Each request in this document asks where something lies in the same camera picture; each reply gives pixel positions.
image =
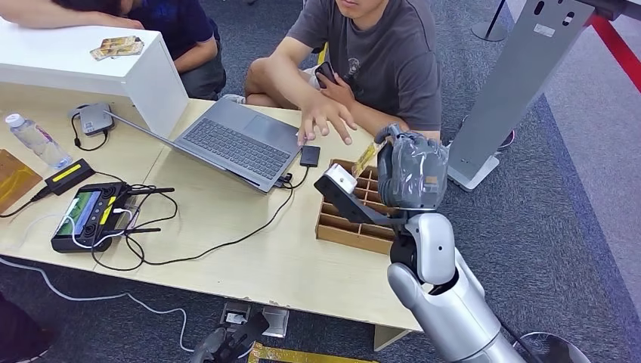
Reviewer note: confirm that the person's right hand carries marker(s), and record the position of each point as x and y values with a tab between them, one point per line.
323	112

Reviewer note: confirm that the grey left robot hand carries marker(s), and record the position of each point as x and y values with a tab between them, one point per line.
205	349

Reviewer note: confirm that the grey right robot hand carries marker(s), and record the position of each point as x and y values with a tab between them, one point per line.
413	170

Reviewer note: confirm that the person's left hand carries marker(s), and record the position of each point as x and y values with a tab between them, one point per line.
340	90

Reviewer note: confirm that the black smartphone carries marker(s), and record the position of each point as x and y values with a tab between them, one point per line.
324	74

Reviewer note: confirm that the golden card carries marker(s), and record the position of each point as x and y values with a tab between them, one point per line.
365	159

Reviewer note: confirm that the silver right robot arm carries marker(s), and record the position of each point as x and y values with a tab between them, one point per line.
450	300

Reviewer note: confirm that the person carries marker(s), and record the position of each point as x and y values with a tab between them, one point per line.
390	55
195	55

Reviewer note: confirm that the wooden card slot organizer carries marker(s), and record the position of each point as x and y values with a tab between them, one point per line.
350	230

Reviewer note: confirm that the small black external drive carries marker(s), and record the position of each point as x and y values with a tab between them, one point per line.
310	156

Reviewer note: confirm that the floor socket box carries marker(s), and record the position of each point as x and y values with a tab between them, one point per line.
273	320

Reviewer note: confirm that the light wooden desk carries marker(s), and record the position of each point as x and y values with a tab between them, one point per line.
240	270

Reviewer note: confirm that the grey laptop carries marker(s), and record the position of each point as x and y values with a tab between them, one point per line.
240	143

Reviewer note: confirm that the grey kiosk stand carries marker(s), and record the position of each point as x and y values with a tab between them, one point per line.
501	95

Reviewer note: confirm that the stanchion pole with round base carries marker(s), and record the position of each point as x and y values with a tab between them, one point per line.
490	31

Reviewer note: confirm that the black remote controller with screen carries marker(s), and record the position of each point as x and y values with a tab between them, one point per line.
82	218

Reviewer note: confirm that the stack of golden cards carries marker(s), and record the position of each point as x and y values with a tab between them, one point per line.
117	47

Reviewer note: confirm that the black battery with yellow label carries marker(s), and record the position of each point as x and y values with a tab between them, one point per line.
69	175

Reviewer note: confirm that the grey usb hub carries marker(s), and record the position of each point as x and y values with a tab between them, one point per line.
95	119

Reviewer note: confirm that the round black base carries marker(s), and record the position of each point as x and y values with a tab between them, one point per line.
556	350

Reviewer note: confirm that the red barrier strip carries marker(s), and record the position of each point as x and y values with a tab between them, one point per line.
618	47

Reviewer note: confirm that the white box shelf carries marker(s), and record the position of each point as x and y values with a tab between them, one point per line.
75	65

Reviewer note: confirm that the amber brown board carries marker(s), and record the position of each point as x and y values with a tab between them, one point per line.
15	180

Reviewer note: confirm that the clear plastic water bottle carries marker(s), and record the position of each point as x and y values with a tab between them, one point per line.
37	142

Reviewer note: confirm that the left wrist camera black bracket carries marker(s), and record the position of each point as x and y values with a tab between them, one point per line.
244	331

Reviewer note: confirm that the wrist camera black bracket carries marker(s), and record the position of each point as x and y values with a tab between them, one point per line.
350	203
244	331

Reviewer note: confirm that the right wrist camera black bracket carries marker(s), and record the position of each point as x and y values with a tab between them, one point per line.
350	203

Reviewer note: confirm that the yellow floor frame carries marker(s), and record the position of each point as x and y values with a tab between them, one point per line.
300	356

